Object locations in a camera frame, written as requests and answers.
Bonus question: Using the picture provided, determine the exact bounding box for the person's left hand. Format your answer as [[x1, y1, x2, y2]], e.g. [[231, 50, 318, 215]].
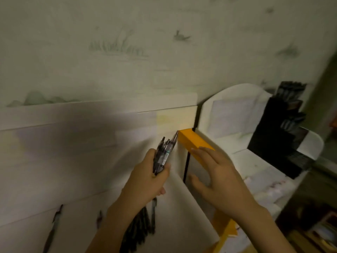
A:
[[115, 148, 172, 213]]

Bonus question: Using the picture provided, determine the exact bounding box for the person's right hand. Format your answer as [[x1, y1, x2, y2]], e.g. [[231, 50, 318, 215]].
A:
[[189, 147, 260, 222]]

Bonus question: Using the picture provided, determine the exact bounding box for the bunch of black pens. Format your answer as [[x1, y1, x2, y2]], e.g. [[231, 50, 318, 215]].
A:
[[152, 131, 179, 176]]

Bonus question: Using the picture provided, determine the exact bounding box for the pile of black pens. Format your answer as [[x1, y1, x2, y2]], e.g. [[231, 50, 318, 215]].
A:
[[96, 197, 158, 253]]

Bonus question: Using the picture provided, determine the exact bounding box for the black tiered pen holder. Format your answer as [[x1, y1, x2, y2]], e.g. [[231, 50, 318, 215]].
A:
[[247, 97, 315, 180]]

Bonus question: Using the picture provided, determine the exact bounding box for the black gel pen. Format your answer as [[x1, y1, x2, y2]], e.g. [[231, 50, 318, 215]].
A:
[[43, 205, 64, 253]]

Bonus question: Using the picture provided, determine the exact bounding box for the row of black pens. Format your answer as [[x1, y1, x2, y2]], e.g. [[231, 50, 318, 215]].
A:
[[273, 81, 307, 102]]

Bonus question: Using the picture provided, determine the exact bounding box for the person's left forearm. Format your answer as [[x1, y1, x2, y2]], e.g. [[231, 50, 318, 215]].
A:
[[85, 200, 143, 253]]

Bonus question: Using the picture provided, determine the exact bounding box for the person's right forearm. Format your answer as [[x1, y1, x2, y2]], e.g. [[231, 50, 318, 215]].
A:
[[237, 205, 297, 253]]

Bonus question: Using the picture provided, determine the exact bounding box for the white curved-back shelf unit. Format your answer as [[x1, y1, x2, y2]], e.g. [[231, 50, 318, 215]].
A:
[[184, 83, 325, 253]]

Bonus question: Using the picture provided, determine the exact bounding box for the small white paper strip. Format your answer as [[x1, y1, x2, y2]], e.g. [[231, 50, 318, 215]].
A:
[[115, 125, 158, 145]]

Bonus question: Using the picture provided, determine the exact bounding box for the large white paper sheet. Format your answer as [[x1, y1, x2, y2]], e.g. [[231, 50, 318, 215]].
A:
[[8, 123, 118, 156]]

